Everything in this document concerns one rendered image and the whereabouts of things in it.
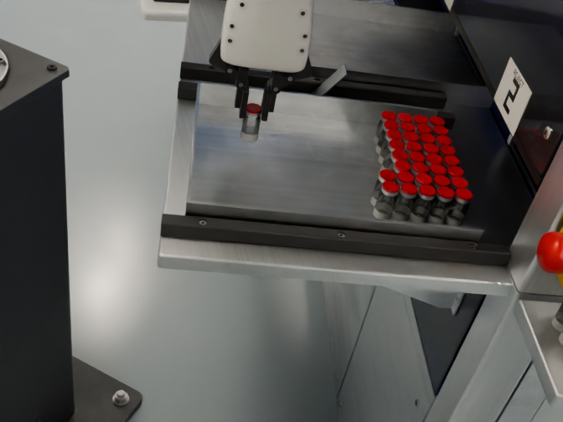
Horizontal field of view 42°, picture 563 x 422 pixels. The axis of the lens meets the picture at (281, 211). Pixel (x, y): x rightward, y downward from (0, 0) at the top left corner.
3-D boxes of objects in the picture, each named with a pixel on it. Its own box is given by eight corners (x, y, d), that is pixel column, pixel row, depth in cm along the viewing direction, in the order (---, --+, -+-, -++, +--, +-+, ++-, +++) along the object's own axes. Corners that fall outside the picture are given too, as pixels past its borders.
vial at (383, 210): (389, 210, 90) (398, 181, 87) (391, 222, 88) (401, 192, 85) (371, 208, 89) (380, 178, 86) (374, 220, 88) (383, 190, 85)
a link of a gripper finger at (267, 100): (295, 64, 88) (285, 110, 93) (268, 60, 88) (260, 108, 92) (296, 78, 86) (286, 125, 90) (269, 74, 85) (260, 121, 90)
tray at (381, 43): (452, 32, 134) (458, 13, 131) (490, 108, 114) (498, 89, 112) (269, 7, 129) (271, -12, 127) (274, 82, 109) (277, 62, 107)
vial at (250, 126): (257, 134, 94) (261, 105, 91) (257, 143, 92) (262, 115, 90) (240, 131, 94) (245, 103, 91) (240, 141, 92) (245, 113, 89)
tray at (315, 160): (431, 130, 106) (437, 109, 104) (473, 253, 86) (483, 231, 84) (195, 102, 101) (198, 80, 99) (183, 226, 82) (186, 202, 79)
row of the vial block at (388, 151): (387, 139, 102) (395, 111, 99) (410, 223, 88) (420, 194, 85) (372, 137, 102) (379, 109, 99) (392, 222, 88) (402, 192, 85)
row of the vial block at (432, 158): (418, 142, 102) (427, 115, 100) (445, 227, 89) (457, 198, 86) (403, 141, 102) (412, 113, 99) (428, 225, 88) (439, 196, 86)
